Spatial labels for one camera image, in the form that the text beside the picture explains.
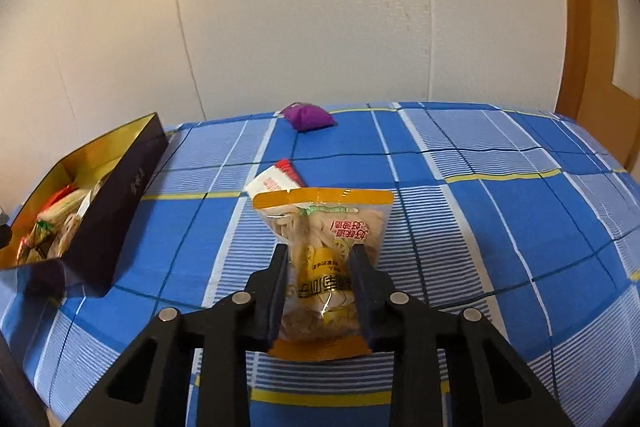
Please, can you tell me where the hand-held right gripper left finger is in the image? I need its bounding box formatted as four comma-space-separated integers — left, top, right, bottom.
62, 243, 291, 427

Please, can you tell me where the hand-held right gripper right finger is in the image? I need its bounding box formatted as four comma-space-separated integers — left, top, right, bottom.
347, 244, 576, 427

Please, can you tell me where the clear yellow noodle snack packet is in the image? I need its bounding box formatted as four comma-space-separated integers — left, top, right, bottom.
251, 187, 395, 362

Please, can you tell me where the dark box with gold inside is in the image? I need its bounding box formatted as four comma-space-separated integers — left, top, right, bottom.
0, 111, 168, 299

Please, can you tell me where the red and white packet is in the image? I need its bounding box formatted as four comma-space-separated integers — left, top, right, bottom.
243, 158, 307, 196

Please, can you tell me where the blue plaid bed sheet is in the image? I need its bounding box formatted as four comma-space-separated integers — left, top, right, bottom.
0, 101, 640, 427

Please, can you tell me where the purple snack packet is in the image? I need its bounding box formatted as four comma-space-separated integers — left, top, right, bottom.
278, 102, 336, 133

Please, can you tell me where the yellow green cracker packet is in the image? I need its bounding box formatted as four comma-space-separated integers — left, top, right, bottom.
47, 188, 95, 222

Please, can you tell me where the small green red packet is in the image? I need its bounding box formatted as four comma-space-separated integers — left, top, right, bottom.
17, 219, 57, 260

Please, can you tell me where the wooden door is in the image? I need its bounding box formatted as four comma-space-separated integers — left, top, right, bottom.
550, 0, 640, 170

